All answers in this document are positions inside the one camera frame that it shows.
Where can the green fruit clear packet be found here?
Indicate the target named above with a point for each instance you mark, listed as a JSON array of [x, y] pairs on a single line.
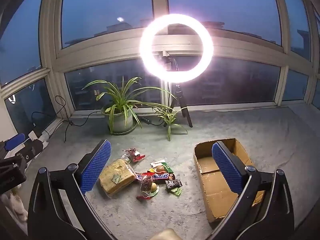
[[125, 158], [153, 187]]

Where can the green pot saucer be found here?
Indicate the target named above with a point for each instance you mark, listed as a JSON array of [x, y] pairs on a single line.
[[132, 128]]

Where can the large spider plant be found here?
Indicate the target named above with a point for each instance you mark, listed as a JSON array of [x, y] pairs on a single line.
[[122, 97]]

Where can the brown chocolate bar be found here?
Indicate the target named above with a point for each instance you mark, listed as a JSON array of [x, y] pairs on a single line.
[[161, 176], [140, 176]]

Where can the cardboard box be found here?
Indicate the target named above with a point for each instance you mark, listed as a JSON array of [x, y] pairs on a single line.
[[215, 187]]

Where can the sandwich bread pack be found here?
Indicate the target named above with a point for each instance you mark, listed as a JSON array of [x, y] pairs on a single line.
[[116, 177]]

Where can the small spider plantlet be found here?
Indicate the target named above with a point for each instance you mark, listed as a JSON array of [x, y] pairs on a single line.
[[170, 116]]

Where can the pale green plant pot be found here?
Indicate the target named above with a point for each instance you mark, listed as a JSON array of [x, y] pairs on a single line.
[[120, 121]]

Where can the white cloth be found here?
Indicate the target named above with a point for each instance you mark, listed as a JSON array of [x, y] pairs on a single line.
[[17, 210]]

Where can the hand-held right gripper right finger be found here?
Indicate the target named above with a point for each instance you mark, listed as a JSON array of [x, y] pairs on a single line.
[[227, 166]]

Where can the black tripod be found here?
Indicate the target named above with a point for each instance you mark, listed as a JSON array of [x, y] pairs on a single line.
[[180, 100]]

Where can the white power strip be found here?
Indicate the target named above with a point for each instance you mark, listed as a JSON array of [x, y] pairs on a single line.
[[43, 138]]

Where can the black candy packet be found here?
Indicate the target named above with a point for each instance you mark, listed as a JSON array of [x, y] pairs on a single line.
[[173, 183]]

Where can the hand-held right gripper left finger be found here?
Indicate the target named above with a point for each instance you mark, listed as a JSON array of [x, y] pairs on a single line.
[[96, 167]]

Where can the black phone clamp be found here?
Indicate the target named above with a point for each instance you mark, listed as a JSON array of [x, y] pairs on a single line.
[[167, 61]]

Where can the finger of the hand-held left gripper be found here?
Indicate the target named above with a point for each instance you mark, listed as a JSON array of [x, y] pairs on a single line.
[[31, 152], [15, 140]]

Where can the small green candy packet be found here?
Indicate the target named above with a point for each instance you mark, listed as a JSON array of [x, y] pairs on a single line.
[[176, 192]]

